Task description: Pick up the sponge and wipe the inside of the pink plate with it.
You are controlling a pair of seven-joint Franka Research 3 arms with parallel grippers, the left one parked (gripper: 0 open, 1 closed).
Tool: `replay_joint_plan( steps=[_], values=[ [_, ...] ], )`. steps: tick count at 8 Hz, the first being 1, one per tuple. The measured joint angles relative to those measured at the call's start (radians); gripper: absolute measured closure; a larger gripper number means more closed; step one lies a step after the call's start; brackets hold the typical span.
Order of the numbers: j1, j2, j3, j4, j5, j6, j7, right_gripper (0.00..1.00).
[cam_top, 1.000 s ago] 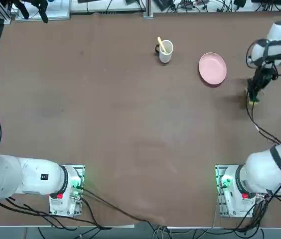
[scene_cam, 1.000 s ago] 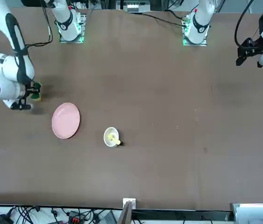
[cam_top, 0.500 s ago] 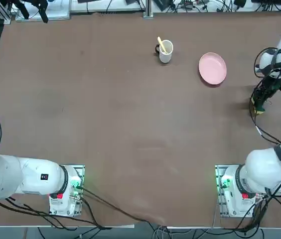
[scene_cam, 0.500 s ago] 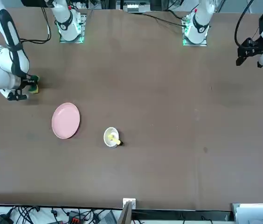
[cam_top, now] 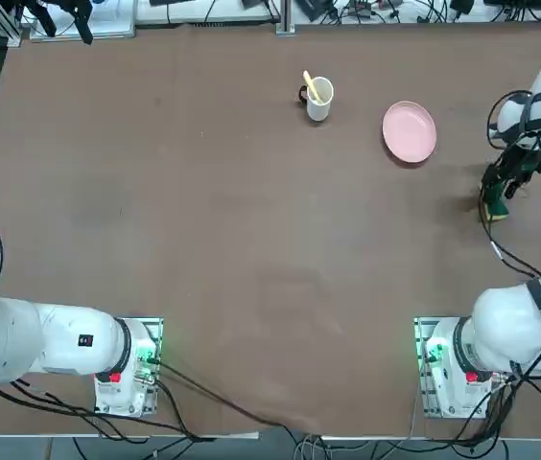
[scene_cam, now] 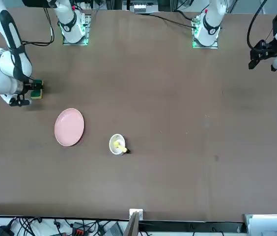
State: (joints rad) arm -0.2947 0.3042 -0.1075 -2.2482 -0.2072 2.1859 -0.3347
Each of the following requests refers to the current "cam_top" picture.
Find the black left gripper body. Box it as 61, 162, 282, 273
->
20, 0, 92, 11

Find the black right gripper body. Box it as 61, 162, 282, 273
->
500, 146, 541, 178

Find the green and yellow sponge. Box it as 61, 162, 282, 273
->
479, 184, 511, 223

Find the pink plate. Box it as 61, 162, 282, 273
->
382, 100, 438, 166

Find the metal framed white tray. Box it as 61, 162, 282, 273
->
29, 0, 137, 43

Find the yellow spoon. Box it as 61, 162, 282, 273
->
302, 70, 324, 104

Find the power strip with red switches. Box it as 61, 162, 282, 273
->
346, 0, 383, 16

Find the dark grey box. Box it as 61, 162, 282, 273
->
294, 0, 335, 23

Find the aluminium frame rail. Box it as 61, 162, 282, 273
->
0, 0, 23, 48

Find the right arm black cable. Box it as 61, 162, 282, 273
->
479, 90, 541, 402

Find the white mug with black handle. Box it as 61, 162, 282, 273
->
297, 75, 336, 123

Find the upright post with bracket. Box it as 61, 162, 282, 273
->
274, 0, 297, 36

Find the black table cable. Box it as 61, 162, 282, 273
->
156, 361, 322, 435
153, 374, 276, 428

